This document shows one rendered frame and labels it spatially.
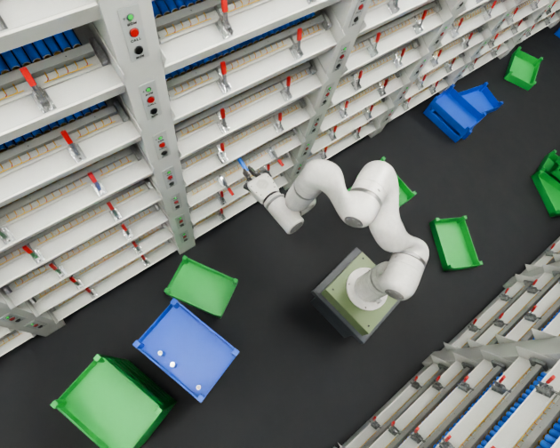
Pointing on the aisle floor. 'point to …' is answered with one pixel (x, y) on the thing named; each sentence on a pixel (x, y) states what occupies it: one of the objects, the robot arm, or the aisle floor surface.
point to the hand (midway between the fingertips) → (249, 172)
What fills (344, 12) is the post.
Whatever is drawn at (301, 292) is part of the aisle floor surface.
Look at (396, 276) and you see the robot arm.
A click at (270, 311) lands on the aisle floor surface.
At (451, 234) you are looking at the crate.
